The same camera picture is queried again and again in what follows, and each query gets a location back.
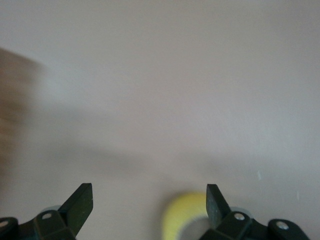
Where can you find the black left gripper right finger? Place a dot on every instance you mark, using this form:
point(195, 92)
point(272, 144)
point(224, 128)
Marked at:
point(215, 207)

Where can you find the yellowish clear tape roll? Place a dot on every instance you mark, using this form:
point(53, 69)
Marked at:
point(180, 208)

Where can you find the brown table cover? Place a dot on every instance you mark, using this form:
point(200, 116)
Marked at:
point(175, 87)

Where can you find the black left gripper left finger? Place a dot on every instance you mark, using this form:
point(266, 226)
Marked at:
point(77, 207)

